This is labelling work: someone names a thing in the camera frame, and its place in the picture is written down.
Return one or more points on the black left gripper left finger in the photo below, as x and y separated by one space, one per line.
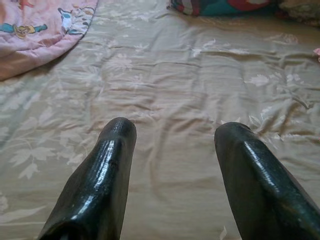
95 195

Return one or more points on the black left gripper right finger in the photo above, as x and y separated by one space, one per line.
262 200

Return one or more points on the floral bedspread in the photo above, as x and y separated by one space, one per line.
175 75

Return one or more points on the folded beige duvet pink edge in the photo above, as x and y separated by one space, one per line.
317 53

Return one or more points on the pink cartoon print blanket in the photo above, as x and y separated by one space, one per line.
30 40

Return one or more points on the flat beige floral pillow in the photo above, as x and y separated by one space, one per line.
300 12

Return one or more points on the red white blue shield pillow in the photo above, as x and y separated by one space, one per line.
225 6

